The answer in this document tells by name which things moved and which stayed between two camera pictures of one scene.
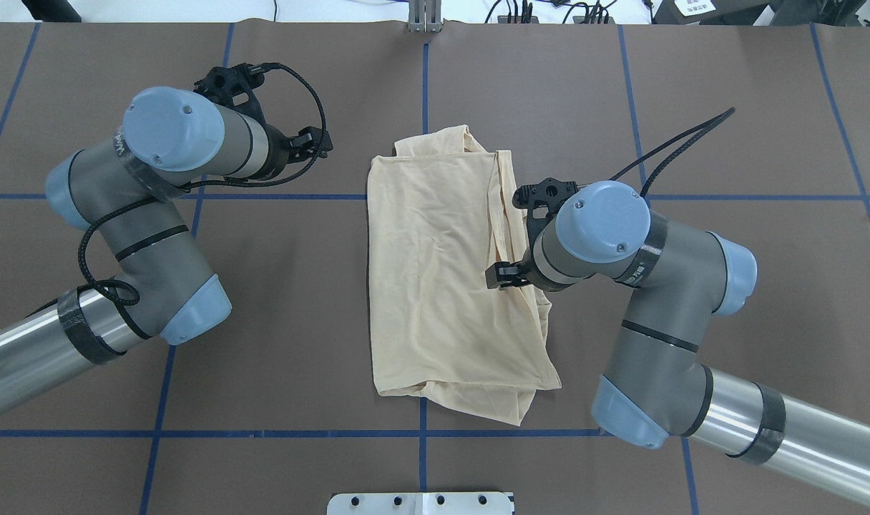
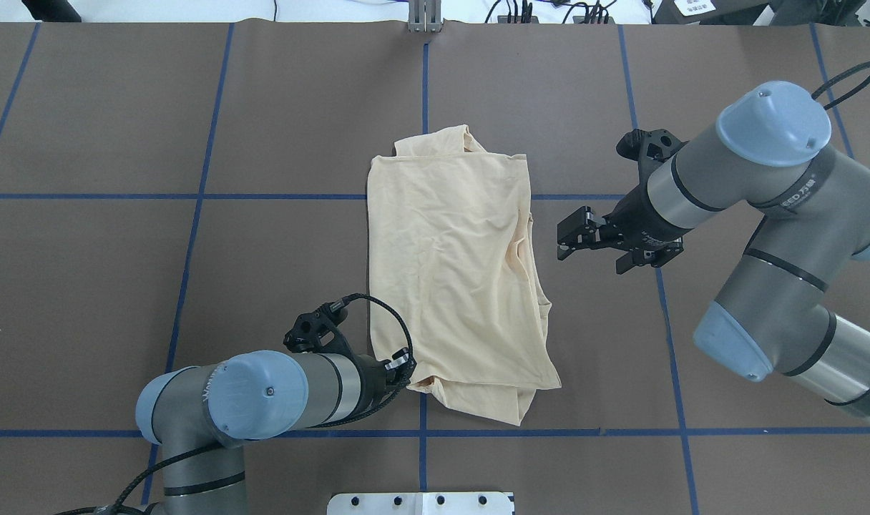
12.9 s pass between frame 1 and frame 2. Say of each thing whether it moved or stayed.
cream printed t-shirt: stayed
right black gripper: moved
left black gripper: moved
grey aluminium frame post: stayed
